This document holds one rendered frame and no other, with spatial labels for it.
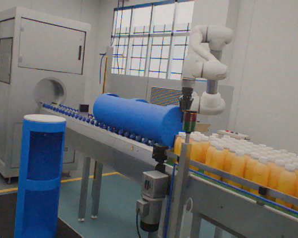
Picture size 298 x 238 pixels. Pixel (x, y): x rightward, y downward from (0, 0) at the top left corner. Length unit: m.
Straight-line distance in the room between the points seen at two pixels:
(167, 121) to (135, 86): 2.60
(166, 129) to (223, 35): 0.89
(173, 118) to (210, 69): 0.40
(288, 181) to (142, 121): 1.05
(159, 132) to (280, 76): 2.96
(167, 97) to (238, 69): 1.40
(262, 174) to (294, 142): 3.10
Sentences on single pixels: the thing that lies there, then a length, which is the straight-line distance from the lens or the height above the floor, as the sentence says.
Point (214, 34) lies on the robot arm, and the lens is 2.44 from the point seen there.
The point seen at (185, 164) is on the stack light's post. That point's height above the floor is 1.00.
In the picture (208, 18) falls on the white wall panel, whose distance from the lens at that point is 5.07.
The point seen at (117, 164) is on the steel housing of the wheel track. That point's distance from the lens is 2.41.
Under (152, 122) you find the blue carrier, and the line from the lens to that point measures 1.99.
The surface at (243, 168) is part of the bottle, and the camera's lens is 1.55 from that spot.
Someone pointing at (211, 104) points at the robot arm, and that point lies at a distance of 2.61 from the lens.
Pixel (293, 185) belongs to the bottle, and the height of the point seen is 1.01.
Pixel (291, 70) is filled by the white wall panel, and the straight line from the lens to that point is 4.60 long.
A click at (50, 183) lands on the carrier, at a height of 0.60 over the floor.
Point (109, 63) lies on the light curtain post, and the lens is 3.33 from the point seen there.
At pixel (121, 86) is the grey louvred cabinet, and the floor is 1.24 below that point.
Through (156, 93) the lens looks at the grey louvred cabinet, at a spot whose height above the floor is 1.23.
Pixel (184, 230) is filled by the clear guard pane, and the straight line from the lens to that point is 1.70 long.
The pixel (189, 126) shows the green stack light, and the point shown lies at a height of 1.19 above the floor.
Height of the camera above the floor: 1.37
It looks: 6 degrees down
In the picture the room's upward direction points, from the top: 7 degrees clockwise
